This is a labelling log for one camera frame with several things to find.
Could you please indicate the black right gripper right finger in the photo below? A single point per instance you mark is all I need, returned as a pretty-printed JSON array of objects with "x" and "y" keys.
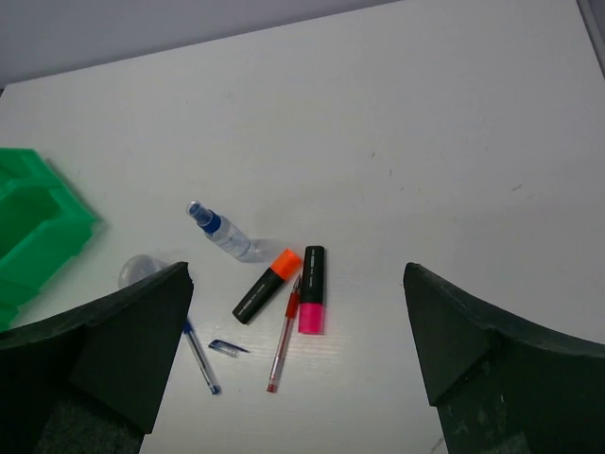
[{"x": 500, "y": 383}]

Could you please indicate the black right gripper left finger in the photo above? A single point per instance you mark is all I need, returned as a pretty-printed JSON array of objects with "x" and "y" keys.
[{"x": 92, "y": 379}]

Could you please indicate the blue gel pen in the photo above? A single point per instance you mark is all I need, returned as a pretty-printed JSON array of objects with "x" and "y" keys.
[{"x": 196, "y": 348}]

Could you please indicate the blue pen cap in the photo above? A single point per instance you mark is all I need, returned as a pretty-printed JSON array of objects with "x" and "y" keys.
[{"x": 226, "y": 348}]

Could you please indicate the red gel pen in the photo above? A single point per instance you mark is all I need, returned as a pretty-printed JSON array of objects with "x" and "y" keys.
[{"x": 280, "y": 354}]

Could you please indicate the clear plastic bottle cap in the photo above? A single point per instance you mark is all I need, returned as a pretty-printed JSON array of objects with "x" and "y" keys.
[{"x": 139, "y": 267}]

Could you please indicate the green divided plastic tray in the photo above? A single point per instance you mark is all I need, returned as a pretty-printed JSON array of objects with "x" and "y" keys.
[{"x": 44, "y": 224}]

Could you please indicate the orange cap black highlighter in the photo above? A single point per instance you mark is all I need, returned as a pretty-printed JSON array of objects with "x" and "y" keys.
[{"x": 266, "y": 286}]

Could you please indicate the pink cap black highlighter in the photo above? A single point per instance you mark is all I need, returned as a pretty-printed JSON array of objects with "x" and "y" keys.
[{"x": 312, "y": 290}]

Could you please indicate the clear blue spray bottle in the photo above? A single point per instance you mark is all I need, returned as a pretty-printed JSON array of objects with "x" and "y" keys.
[{"x": 224, "y": 234}]

